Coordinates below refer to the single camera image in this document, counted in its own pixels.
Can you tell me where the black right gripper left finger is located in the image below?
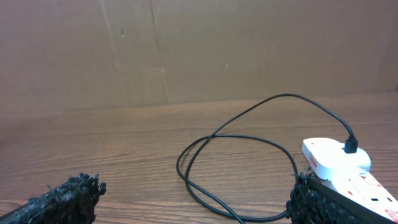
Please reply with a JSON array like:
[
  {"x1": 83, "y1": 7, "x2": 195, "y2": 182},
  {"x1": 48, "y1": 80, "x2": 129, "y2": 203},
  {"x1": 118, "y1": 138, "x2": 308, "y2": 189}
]
[{"x1": 1, "y1": 173, "x2": 106, "y2": 224}]

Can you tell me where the white charger adapter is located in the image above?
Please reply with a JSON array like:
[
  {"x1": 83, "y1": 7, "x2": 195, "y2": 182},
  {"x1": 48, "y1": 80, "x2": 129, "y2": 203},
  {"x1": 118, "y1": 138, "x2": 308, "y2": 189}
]
[{"x1": 303, "y1": 143, "x2": 371, "y2": 180}]

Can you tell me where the black USB charging cable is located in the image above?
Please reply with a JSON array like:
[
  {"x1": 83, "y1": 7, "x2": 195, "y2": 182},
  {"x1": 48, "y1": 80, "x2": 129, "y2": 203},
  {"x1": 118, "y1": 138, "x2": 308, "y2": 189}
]
[{"x1": 175, "y1": 93, "x2": 359, "y2": 224}]

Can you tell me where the white power strip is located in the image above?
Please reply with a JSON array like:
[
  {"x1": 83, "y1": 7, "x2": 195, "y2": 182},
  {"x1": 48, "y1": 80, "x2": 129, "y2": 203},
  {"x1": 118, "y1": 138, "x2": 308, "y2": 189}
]
[{"x1": 301, "y1": 138, "x2": 398, "y2": 223}]

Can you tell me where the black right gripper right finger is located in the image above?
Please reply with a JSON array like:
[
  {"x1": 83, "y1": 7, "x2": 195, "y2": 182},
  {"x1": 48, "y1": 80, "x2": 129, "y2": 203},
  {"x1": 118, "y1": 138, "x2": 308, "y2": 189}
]
[{"x1": 286, "y1": 171, "x2": 393, "y2": 224}]

